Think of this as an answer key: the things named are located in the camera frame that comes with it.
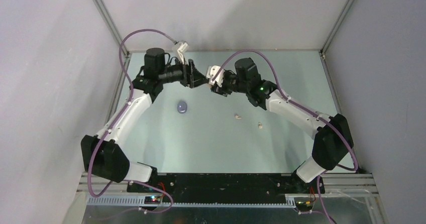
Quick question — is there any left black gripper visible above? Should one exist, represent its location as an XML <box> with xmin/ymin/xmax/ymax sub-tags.
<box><xmin>158</xmin><ymin>55</ymin><xmax>209</xmax><ymax>88</ymax></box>

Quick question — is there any purple earbud charging case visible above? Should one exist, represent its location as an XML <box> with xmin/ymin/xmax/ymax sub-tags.
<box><xmin>177</xmin><ymin>100</ymin><xmax>188</xmax><ymax>114</ymax></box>

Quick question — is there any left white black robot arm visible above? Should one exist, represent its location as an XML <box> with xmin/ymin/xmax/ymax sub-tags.
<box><xmin>81</xmin><ymin>48</ymin><xmax>208</xmax><ymax>192</ymax></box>

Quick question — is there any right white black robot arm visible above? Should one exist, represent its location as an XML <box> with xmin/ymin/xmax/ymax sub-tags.
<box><xmin>206</xmin><ymin>58</ymin><xmax>353</xmax><ymax>193</ymax></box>

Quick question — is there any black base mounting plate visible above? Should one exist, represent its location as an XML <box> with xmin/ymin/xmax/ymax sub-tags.
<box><xmin>127</xmin><ymin>173</ymin><xmax>325</xmax><ymax>203</ymax></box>

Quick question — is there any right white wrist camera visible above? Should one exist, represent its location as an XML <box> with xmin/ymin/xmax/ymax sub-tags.
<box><xmin>206</xmin><ymin>65</ymin><xmax>225</xmax><ymax>87</ymax></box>

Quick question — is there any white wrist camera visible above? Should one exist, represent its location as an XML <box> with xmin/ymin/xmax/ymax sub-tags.
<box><xmin>172</xmin><ymin>41</ymin><xmax>189</xmax><ymax>64</ymax></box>
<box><xmin>206</xmin><ymin>65</ymin><xmax>225</xmax><ymax>87</ymax></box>

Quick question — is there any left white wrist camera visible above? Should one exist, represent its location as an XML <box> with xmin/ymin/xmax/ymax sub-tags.
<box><xmin>172</xmin><ymin>41</ymin><xmax>189</xmax><ymax>64</ymax></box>

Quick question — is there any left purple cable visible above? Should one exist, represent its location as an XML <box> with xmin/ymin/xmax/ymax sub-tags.
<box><xmin>87</xmin><ymin>29</ymin><xmax>182</xmax><ymax>214</ymax></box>

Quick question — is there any purple cable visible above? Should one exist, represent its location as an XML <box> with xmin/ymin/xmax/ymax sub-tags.
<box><xmin>211</xmin><ymin>50</ymin><xmax>359</xmax><ymax>224</ymax></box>
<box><xmin>87</xmin><ymin>29</ymin><xmax>182</xmax><ymax>214</ymax></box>

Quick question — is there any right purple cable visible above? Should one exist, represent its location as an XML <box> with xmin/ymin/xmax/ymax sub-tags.
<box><xmin>211</xmin><ymin>50</ymin><xmax>359</xmax><ymax>224</ymax></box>

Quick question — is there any grey slotted cable duct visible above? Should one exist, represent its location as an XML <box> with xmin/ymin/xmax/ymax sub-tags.
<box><xmin>87</xmin><ymin>195</ymin><xmax>296</xmax><ymax>208</ymax></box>

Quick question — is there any aluminium frame rail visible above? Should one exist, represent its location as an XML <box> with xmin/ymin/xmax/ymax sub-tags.
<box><xmin>76</xmin><ymin>172</ymin><xmax>379</xmax><ymax>198</ymax></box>

